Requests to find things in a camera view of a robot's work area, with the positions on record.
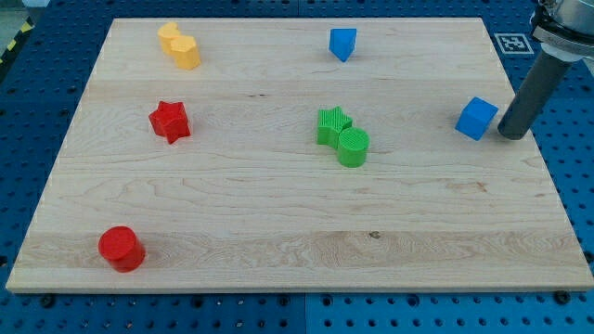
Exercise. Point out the blue triangle block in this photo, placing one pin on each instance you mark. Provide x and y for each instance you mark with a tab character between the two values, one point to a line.
342	42

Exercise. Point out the red cylinder block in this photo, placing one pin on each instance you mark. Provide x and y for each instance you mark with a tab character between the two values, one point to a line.
121	248

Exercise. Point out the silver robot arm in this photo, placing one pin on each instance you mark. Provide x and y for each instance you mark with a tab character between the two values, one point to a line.
564	28

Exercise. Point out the green star block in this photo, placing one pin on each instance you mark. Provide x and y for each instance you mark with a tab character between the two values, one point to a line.
330	123

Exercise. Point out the white fiducial marker tag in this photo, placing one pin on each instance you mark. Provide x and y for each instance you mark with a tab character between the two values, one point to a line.
511	43

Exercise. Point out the yellow black hazard tape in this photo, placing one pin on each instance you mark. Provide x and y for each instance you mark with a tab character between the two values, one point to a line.
16	43

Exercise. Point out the green cylinder block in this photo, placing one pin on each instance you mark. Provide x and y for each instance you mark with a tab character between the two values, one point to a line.
352	147

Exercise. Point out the wooden board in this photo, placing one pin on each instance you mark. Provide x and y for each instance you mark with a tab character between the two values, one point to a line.
250	202

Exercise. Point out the red star block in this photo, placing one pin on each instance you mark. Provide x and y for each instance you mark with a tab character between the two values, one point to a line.
170	121

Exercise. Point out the blue cube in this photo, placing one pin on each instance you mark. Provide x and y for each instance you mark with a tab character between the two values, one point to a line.
475	118

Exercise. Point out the yellow hexagon block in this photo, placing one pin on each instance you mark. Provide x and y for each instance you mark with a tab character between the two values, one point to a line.
185	52

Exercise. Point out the yellow heart block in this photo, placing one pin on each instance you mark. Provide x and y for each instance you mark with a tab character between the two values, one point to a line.
166	34

